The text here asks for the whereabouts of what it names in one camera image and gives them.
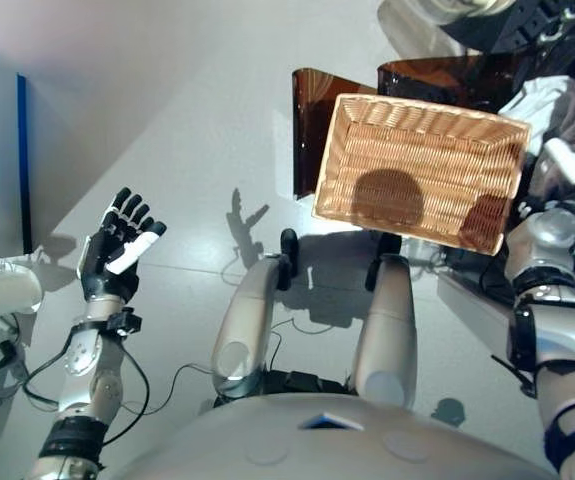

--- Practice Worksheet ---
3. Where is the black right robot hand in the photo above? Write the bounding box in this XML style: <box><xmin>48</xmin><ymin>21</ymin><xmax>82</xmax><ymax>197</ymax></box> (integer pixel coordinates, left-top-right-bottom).
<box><xmin>516</xmin><ymin>137</ymin><xmax>575</xmax><ymax>224</ymax></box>

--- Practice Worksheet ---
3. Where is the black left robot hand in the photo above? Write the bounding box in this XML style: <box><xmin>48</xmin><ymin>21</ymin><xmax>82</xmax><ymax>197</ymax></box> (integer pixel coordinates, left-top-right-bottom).
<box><xmin>76</xmin><ymin>187</ymin><xmax>168</xmax><ymax>304</ymax></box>

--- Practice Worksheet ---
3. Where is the white basket liner cloth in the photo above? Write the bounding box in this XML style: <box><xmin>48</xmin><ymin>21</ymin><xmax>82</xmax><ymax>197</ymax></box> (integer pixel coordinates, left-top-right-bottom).
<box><xmin>496</xmin><ymin>74</ymin><xmax>575</xmax><ymax>156</ymax></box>

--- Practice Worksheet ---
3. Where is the wicker laundry basket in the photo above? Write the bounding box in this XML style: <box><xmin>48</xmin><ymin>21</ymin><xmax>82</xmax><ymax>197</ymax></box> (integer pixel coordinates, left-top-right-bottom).
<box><xmin>311</xmin><ymin>92</ymin><xmax>533</xmax><ymax>256</ymax></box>

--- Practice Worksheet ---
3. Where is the grey front-load washing machine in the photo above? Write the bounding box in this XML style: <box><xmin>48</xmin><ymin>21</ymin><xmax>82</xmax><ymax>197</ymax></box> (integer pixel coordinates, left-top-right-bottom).
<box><xmin>436</xmin><ymin>0</ymin><xmax>575</xmax><ymax>321</ymax></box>

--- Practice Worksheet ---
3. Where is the washing machine glass door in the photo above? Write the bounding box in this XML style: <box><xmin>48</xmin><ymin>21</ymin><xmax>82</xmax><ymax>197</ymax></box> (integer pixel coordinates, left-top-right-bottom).
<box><xmin>376</xmin><ymin>0</ymin><xmax>575</xmax><ymax>56</ymax></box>

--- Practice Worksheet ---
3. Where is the white cylindrical lamp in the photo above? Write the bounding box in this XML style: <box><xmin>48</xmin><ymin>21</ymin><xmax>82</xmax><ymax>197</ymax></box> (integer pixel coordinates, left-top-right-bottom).
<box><xmin>0</xmin><ymin>259</ymin><xmax>43</xmax><ymax>321</ymax></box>

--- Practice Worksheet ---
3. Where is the silver left robot leg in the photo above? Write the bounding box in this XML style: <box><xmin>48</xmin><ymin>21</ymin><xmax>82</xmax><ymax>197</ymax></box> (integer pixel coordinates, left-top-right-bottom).
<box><xmin>210</xmin><ymin>227</ymin><xmax>299</xmax><ymax>404</ymax></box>

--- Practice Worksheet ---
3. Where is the silver robot leg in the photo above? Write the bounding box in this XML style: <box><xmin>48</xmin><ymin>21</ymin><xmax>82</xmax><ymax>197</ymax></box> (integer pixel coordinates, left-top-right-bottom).
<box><xmin>354</xmin><ymin>233</ymin><xmax>417</xmax><ymax>409</ymax></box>
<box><xmin>210</xmin><ymin>227</ymin><xmax>299</xmax><ymax>404</ymax></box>

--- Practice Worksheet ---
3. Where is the grey robot torso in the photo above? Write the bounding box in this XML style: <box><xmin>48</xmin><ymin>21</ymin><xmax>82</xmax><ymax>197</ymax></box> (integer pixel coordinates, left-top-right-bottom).
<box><xmin>31</xmin><ymin>392</ymin><xmax>558</xmax><ymax>480</ymax></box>

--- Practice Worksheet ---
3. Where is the silver right robot leg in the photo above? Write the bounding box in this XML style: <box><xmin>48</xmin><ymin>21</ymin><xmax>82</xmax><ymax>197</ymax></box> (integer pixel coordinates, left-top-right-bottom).
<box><xmin>354</xmin><ymin>233</ymin><xmax>417</xmax><ymax>409</ymax></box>

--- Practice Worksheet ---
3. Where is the glossy brown stand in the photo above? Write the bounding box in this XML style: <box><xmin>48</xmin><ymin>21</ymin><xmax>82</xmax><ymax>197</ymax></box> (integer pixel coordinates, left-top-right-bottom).
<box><xmin>290</xmin><ymin>54</ymin><xmax>523</xmax><ymax>201</ymax></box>

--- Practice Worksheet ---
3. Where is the blue white chest emblem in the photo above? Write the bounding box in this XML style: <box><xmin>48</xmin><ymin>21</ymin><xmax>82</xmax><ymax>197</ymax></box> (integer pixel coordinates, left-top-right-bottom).
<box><xmin>296</xmin><ymin>410</ymin><xmax>366</xmax><ymax>432</ymax></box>

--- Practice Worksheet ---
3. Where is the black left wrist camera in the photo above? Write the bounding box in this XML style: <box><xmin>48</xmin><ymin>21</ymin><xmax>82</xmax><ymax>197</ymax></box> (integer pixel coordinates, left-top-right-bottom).
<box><xmin>106</xmin><ymin>307</ymin><xmax>143</xmax><ymax>337</ymax></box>

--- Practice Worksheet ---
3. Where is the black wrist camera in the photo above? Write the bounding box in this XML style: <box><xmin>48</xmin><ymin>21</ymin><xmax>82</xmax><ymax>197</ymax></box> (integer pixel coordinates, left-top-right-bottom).
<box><xmin>106</xmin><ymin>307</ymin><xmax>143</xmax><ymax>337</ymax></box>
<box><xmin>516</xmin><ymin>197</ymin><xmax>543</xmax><ymax>221</ymax></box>

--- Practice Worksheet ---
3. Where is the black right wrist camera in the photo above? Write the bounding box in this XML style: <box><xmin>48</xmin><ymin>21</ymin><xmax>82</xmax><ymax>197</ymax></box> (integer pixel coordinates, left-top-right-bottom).
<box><xmin>516</xmin><ymin>197</ymin><xmax>543</xmax><ymax>221</ymax></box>

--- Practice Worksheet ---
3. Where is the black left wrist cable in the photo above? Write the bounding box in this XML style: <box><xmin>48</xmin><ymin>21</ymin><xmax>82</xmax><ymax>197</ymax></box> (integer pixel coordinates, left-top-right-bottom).
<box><xmin>21</xmin><ymin>339</ymin><xmax>151</xmax><ymax>446</ymax></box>

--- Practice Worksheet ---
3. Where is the thin white floor cable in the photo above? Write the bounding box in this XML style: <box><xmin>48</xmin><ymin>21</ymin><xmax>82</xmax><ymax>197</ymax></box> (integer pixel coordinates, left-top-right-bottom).
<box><xmin>121</xmin><ymin>254</ymin><xmax>353</xmax><ymax>416</ymax></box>

